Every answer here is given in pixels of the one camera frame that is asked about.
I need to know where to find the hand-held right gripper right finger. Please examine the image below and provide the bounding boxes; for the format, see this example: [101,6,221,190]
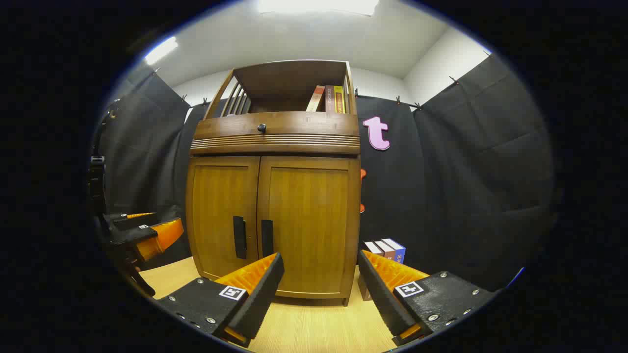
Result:
[357,249,496,346]

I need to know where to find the black backdrop cloth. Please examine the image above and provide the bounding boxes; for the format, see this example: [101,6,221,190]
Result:
[93,51,555,292]

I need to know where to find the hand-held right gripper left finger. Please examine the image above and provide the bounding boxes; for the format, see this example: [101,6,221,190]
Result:
[156,252,285,349]

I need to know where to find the black right door handle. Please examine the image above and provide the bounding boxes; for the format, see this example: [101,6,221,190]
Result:
[261,220,274,258]

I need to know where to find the brown-covered book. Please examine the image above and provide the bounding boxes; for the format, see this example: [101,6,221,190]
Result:
[374,240,396,261]

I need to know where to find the small ceiling light panel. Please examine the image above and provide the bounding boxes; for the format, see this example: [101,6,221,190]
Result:
[145,37,179,65]

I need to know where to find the black left door handle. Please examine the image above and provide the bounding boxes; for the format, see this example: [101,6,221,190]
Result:
[233,216,247,259]

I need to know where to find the black door handle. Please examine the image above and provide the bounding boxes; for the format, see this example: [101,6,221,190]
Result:
[233,216,247,259]
[261,220,274,258]

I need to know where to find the wooden double-door shoe cabinet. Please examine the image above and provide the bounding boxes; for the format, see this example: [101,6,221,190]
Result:
[185,60,362,307]

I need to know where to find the wooden cabinet door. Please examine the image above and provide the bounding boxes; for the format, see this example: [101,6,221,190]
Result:
[186,157,261,280]
[257,156,361,299]

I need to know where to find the blue book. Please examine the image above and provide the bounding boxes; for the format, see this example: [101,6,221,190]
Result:
[382,238,407,264]

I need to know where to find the tan book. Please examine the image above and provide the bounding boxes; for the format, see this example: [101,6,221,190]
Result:
[306,86,325,112]

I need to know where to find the wooden cabinet drawer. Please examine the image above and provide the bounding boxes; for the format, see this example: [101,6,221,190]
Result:
[191,112,361,155]

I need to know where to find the large ceiling light panel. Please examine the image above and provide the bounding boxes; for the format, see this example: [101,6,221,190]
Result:
[258,0,381,16]

